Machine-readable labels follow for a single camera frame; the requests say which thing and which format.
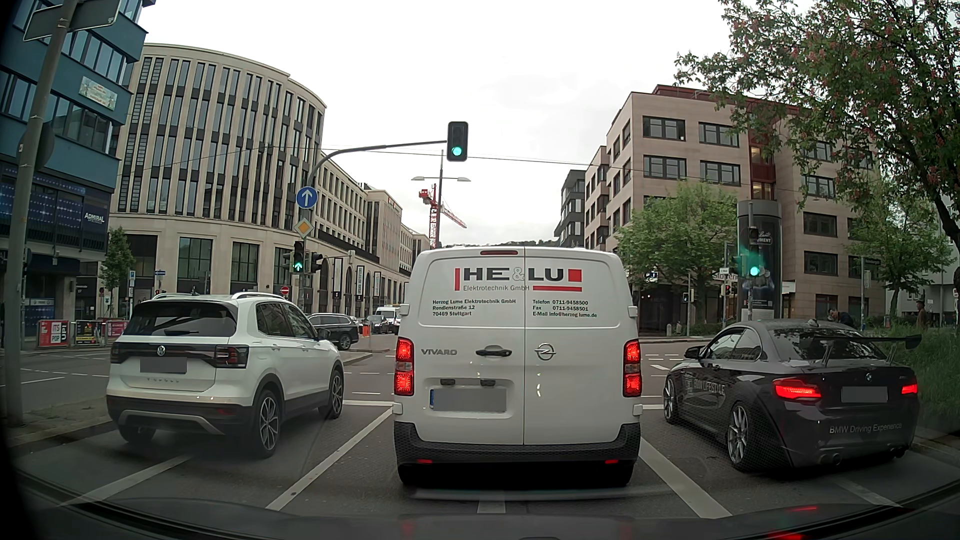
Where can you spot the red construction crane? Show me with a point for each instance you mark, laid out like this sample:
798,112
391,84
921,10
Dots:
436,210

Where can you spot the street lamp with two arms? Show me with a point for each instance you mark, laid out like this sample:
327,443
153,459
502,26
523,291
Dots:
439,202

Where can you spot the white van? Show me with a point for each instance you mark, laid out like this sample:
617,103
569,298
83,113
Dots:
517,360

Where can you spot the white vehicle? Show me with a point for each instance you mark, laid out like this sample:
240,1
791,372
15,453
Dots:
388,316

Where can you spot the dark grey building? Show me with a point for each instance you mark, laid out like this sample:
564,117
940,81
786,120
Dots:
571,206

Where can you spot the dark parked car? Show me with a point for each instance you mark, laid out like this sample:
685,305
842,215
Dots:
336,328

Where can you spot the grey asphalt road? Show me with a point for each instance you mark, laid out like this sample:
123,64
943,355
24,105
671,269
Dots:
360,457

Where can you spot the beige block building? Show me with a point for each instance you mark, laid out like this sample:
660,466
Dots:
675,157

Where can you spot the car's own bonnet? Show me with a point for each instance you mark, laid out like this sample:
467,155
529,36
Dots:
480,525

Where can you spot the dark advertising column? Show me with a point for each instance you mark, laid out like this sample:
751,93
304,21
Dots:
759,255

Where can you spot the white suv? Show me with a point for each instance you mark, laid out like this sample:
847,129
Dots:
217,367

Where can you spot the curved beige office building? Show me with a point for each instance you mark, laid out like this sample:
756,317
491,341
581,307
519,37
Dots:
217,165

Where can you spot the road markings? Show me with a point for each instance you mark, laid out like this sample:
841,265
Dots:
686,484

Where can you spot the dark grey coupe with spoiler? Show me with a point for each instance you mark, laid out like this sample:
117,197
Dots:
787,397

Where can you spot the person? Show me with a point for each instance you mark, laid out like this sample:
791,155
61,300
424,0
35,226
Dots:
840,316

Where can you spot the small green tree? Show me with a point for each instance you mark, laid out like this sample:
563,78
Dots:
116,262

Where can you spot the red site barrier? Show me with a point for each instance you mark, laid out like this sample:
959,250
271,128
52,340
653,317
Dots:
81,331

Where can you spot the tree with pink blossoms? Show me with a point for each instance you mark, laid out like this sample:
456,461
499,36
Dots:
847,82

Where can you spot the blue glass-fronted building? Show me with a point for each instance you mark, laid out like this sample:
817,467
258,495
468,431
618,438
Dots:
75,112

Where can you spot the paved pavement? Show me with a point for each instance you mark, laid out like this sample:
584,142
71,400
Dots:
52,416

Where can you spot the grey pole with sign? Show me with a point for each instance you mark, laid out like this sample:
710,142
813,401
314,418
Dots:
30,187

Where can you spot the grass verge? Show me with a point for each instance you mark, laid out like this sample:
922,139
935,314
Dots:
934,367

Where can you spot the traffic light on post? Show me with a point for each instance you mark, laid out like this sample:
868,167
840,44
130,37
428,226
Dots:
752,264

